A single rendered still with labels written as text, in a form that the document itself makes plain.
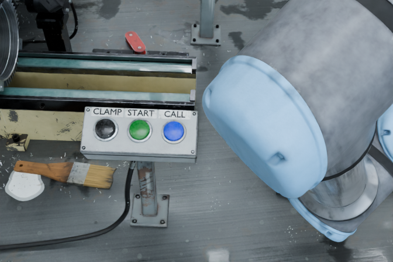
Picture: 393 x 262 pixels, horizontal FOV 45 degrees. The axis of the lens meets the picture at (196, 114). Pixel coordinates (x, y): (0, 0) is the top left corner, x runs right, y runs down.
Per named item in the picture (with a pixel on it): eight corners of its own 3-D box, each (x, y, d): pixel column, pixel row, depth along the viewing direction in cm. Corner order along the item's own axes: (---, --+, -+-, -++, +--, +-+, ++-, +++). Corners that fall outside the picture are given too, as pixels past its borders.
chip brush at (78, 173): (11, 176, 95) (10, 174, 94) (20, 157, 98) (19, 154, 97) (110, 189, 93) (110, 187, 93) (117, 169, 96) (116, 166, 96)
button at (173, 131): (163, 142, 70) (162, 140, 68) (164, 123, 71) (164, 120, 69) (183, 144, 70) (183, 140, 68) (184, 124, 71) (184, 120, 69)
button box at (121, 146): (86, 159, 73) (78, 151, 68) (90, 116, 75) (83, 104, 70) (196, 164, 73) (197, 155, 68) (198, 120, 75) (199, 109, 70)
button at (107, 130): (95, 140, 70) (93, 137, 68) (97, 121, 71) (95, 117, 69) (116, 141, 70) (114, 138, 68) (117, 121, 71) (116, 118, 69)
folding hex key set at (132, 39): (123, 38, 124) (123, 33, 123) (134, 35, 125) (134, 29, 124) (136, 58, 119) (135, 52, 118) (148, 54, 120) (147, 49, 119)
